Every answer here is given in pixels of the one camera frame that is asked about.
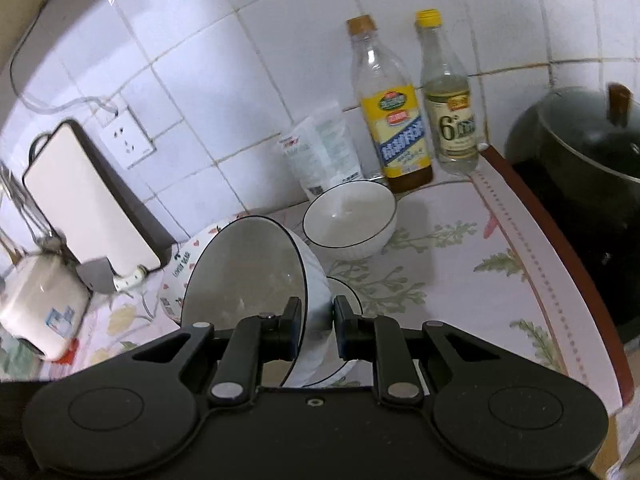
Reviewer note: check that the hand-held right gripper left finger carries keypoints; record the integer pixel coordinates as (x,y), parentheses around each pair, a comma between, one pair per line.
(299,322)

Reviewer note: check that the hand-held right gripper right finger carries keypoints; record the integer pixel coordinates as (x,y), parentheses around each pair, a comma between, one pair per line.
(337,330)

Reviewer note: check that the white ribbed bowl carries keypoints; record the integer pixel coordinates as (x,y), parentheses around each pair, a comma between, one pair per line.
(350,220)
(240,270)
(346,294)

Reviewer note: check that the floral tablecloth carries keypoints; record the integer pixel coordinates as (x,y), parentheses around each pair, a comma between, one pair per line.
(440,270)

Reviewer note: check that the white salt bag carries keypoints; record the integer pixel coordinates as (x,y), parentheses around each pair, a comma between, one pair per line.
(307,160)

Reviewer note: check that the translucent white bag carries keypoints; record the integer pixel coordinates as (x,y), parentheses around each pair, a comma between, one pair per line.
(342,140)

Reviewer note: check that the yellow label bottle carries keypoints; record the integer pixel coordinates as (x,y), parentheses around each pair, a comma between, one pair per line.
(400,130)

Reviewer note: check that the yellow cap vinegar bottle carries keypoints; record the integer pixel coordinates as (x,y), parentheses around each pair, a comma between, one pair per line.
(452,125)

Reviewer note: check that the black induction cooker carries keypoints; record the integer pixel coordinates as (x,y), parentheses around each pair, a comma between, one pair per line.
(575,260)

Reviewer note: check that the white cutting board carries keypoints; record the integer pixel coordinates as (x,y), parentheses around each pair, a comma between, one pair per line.
(85,195)

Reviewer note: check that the dark green pot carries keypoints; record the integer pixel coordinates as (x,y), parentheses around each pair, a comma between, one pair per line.
(525,140)

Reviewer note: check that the metal kitchen utensil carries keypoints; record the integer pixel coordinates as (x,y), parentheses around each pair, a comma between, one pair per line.
(25,210)

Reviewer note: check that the glass pot lid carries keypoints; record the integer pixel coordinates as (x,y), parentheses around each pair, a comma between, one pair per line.
(590,130)

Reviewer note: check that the white wall socket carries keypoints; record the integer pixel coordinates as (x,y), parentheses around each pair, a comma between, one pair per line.
(125,140)

